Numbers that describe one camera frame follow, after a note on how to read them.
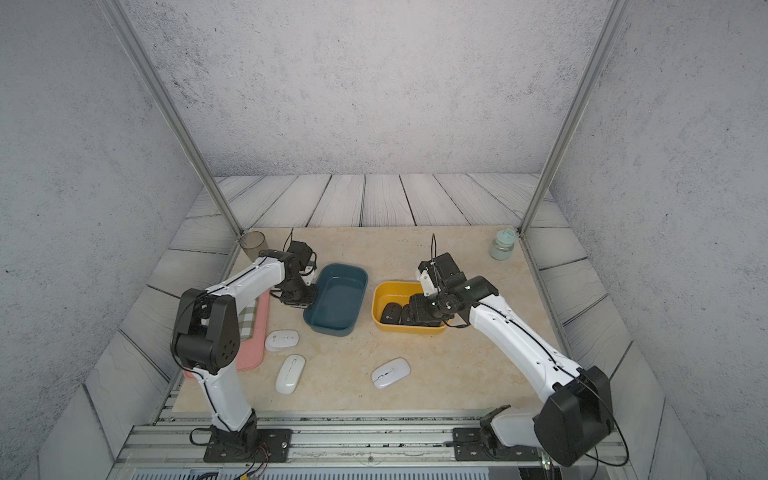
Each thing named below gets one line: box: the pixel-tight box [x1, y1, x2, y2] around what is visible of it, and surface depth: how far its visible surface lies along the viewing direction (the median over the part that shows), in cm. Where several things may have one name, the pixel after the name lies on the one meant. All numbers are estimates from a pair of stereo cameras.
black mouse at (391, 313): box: [380, 302, 402, 324], surface depth 97 cm
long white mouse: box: [275, 354, 306, 395], surface depth 85 cm
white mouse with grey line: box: [371, 357, 411, 390], surface depth 85 cm
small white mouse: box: [264, 329, 299, 351], surface depth 91 cm
